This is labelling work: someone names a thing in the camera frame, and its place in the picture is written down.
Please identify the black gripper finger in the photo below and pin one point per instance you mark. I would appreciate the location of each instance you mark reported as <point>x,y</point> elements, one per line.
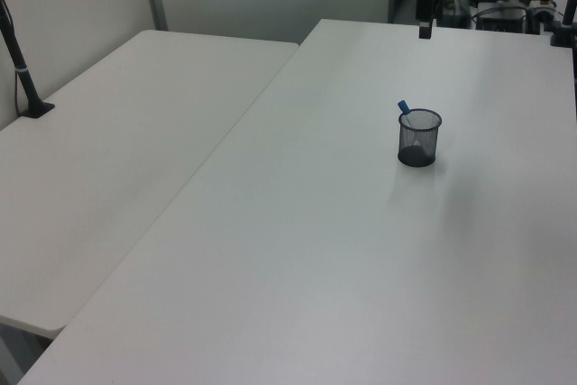
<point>439,2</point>
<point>424,11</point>

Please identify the blue capped white marker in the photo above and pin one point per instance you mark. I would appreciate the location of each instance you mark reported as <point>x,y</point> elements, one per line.
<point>403,107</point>

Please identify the dark robot base equipment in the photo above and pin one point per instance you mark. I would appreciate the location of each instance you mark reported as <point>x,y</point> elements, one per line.
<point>491,6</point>

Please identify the emergency stop button box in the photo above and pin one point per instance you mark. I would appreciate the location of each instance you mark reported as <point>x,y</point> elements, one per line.
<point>543,6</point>

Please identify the black mesh pen cup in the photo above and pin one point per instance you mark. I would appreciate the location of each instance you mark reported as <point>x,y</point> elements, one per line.
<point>417,146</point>

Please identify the white side table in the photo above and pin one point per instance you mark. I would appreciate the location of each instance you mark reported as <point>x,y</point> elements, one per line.
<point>112,141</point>

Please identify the black clamped camera pole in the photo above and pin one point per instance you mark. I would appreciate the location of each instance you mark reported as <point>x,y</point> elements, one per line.
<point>569,6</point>

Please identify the black camera pole white band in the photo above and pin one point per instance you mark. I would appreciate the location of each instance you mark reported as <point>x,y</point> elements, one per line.
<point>20,74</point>

